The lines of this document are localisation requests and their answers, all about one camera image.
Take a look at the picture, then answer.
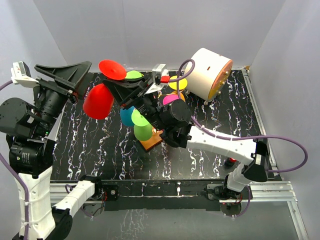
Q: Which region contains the white cylindrical container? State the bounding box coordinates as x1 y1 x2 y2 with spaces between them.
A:
185 48 233 102

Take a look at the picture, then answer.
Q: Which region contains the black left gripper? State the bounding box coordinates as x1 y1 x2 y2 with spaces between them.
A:
34 60 94 136

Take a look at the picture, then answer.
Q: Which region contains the green plastic wine glass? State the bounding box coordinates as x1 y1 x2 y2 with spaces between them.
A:
131 109 153 141
125 70 144 81

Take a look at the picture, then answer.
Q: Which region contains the red push button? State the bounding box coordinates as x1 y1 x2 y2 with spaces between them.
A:
224 157 237 168

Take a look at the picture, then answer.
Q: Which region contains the red plastic wine glass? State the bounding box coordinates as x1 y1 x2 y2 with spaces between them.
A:
82 59 127 120

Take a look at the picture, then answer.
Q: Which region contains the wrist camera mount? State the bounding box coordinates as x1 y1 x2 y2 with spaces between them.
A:
144 63 169 95
10 61 39 88

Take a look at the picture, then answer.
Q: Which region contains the blue plastic wine glass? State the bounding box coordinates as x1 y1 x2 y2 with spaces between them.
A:
120 106 135 127

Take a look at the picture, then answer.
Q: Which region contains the magenta plastic wine glass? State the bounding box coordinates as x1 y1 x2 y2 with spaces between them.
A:
162 94 180 105

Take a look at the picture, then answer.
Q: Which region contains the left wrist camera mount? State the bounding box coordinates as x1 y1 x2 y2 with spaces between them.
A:
10 61 39 88

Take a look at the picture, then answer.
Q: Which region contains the orange plastic wine glass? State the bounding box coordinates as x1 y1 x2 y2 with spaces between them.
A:
169 78 188 101

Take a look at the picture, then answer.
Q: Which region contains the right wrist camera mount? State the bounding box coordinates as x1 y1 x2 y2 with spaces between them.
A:
144 63 169 95

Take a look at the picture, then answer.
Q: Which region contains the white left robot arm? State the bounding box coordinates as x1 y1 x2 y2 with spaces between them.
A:
0 61 104 240

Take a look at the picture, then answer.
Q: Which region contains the gold wire wine glass rack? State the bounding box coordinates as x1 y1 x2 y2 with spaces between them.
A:
139 127 163 152

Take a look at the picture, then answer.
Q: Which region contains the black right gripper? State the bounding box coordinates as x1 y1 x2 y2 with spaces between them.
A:
104 76 167 132

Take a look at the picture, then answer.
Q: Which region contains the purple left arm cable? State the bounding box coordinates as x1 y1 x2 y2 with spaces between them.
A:
0 79 30 238

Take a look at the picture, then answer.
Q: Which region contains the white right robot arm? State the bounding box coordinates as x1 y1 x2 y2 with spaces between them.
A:
102 76 269 200

